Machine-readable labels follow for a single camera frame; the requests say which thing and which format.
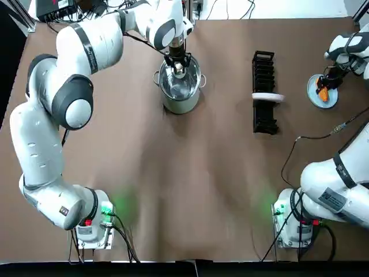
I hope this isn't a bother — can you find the black box with red logo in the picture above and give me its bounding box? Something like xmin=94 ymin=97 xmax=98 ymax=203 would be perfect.
xmin=35 ymin=0 xmax=77 ymax=23

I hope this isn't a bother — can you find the black left base cable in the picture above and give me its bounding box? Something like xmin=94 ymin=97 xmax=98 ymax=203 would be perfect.
xmin=110 ymin=211 xmax=141 ymax=264

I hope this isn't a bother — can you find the black base cable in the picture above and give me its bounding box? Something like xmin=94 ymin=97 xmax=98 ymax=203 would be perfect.
xmin=110 ymin=211 xmax=141 ymax=264
xmin=296 ymin=220 xmax=337 ymax=262

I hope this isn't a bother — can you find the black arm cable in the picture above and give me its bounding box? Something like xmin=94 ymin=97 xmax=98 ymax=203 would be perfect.
xmin=61 ymin=30 xmax=171 ymax=145
xmin=280 ymin=107 xmax=369 ymax=186

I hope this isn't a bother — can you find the black dish rack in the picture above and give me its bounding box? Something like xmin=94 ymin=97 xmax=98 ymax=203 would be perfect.
xmin=252 ymin=50 xmax=280 ymax=135

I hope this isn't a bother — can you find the aluminium frame post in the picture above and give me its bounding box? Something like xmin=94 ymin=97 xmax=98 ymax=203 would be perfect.
xmin=16 ymin=5 xmax=37 ymax=33
xmin=352 ymin=0 xmax=369 ymax=23

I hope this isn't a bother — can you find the pale pink plate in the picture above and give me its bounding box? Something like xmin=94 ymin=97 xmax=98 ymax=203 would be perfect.
xmin=251 ymin=92 xmax=287 ymax=104

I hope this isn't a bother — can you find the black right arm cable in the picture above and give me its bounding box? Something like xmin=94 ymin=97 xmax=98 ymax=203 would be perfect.
xmin=280 ymin=107 xmax=369 ymax=186

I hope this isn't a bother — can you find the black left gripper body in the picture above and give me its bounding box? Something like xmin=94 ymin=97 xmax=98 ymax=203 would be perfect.
xmin=168 ymin=46 xmax=186 ymax=60

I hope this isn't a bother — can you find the glass pot lid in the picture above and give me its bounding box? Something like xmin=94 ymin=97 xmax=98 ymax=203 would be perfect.
xmin=158 ymin=56 xmax=202 ymax=100

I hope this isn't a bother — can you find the orange corn cob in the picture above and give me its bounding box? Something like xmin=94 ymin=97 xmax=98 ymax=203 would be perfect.
xmin=316 ymin=77 xmax=330 ymax=103

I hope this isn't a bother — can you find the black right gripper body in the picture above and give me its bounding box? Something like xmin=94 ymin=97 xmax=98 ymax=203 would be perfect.
xmin=325 ymin=65 xmax=345 ymax=85

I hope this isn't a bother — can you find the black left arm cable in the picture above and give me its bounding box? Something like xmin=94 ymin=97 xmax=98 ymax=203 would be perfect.
xmin=61 ymin=30 xmax=171 ymax=145

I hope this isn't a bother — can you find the black right base cable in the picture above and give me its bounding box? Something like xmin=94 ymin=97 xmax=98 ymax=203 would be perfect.
xmin=296 ymin=220 xmax=337 ymax=262

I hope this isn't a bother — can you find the light blue plate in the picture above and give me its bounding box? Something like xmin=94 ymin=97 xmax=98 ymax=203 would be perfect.
xmin=306 ymin=73 xmax=340 ymax=110

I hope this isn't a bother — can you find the stainless steel pot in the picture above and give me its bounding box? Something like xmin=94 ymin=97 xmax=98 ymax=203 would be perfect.
xmin=152 ymin=56 xmax=208 ymax=114

